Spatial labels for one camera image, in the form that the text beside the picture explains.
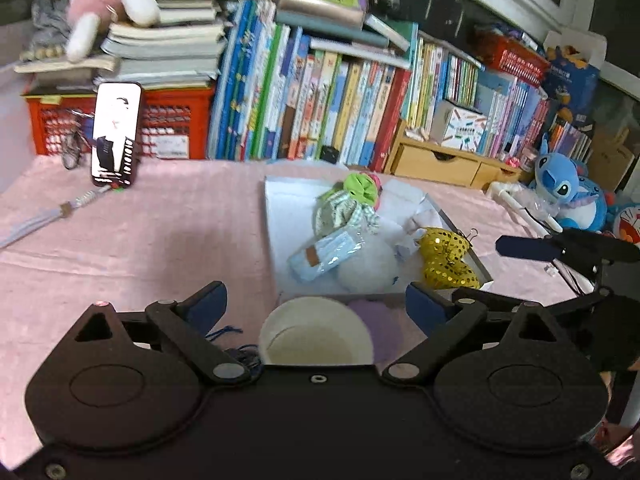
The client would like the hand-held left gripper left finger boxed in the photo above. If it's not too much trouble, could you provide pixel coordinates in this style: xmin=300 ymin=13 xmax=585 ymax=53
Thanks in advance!
xmin=75 ymin=281 xmax=252 ymax=386

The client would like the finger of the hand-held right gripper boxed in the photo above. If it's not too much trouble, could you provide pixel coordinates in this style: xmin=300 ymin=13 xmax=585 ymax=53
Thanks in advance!
xmin=495 ymin=228 xmax=640 ymax=267
xmin=548 ymin=287 xmax=617 ymax=317

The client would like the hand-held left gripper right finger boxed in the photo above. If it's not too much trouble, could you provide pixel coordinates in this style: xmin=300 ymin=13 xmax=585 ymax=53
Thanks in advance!
xmin=382 ymin=281 xmax=557 ymax=386

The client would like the gold sequin bow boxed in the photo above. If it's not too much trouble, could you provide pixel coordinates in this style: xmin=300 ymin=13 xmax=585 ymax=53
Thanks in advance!
xmin=417 ymin=227 xmax=482 ymax=291

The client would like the white fluffy ball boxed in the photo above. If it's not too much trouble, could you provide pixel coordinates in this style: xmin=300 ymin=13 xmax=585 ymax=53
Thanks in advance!
xmin=334 ymin=232 xmax=402 ymax=294

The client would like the white round bowl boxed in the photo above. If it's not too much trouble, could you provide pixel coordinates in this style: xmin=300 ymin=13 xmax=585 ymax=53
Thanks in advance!
xmin=258 ymin=296 xmax=375 ymax=366

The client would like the blue face mask packet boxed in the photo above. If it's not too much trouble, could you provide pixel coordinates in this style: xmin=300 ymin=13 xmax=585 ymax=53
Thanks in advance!
xmin=287 ymin=232 xmax=366 ymax=284

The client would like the white tray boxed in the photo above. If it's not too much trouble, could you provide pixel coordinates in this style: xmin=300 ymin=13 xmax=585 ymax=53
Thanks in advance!
xmin=263 ymin=174 xmax=494 ymax=307

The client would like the bright green scrunchie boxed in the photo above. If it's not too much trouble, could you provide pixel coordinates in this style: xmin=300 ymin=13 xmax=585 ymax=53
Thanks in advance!
xmin=342 ymin=172 xmax=384 ymax=209

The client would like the clear plastic packet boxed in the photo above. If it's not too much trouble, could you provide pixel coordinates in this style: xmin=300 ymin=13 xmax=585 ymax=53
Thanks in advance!
xmin=398 ymin=229 xmax=432 ymax=262

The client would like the blue alien plush toy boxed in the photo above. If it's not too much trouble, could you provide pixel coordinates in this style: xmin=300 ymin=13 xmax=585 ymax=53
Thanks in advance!
xmin=529 ymin=134 xmax=619 ymax=234

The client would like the blue cat plush toy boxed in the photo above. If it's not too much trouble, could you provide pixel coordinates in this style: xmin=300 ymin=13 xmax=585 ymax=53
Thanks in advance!
xmin=612 ymin=202 xmax=640 ymax=247

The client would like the green plaid cloth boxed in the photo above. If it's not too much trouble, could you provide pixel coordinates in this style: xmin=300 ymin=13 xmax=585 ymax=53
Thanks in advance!
xmin=329 ymin=190 xmax=381 ymax=235

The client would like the brown cardboard box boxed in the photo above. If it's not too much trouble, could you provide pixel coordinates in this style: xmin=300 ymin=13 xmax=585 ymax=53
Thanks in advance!
xmin=587 ymin=124 xmax=636 ymax=191

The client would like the wooden drawer box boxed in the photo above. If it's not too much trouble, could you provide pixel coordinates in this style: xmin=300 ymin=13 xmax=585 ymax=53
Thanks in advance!
xmin=382 ymin=118 xmax=524 ymax=191

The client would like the white printed box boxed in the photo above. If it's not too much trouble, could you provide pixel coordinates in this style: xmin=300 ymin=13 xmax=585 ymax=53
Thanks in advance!
xmin=429 ymin=98 xmax=489 ymax=154

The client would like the blue cardboard box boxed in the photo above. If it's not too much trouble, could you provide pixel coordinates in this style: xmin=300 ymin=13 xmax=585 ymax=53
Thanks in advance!
xmin=542 ymin=29 xmax=609 ymax=126

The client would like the red basket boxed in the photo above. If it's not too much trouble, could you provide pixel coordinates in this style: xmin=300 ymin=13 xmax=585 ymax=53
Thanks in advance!
xmin=474 ymin=29 xmax=551 ymax=87

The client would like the red plastic crate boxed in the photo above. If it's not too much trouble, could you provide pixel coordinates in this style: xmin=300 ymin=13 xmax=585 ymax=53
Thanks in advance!
xmin=22 ymin=87 xmax=216 ymax=161

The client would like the smartphone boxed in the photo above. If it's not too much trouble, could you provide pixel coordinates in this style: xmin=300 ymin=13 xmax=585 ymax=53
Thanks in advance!
xmin=89 ymin=81 xmax=144 ymax=189

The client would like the small bicycle model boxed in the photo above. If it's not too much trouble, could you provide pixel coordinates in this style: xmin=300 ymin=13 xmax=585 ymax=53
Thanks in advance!
xmin=60 ymin=109 xmax=96 ymax=170

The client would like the row of upright children's books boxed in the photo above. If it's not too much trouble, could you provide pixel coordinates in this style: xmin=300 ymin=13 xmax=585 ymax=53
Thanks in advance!
xmin=207 ymin=0 xmax=597 ymax=171

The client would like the stack of flat books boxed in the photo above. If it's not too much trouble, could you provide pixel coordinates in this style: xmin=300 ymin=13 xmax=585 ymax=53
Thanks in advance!
xmin=94 ymin=0 xmax=229 ymax=89

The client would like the beige flat book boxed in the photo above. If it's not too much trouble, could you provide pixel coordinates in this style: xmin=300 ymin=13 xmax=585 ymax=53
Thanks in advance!
xmin=13 ymin=54 xmax=121 ymax=86

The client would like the grey plush toy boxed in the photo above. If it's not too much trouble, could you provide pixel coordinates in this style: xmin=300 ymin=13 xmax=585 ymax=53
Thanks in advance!
xmin=29 ymin=0 xmax=72 ymax=56

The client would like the blue string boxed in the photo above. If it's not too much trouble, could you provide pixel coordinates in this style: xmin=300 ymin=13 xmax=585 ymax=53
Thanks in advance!
xmin=202 ymin=324 xmax=264 ymax=379

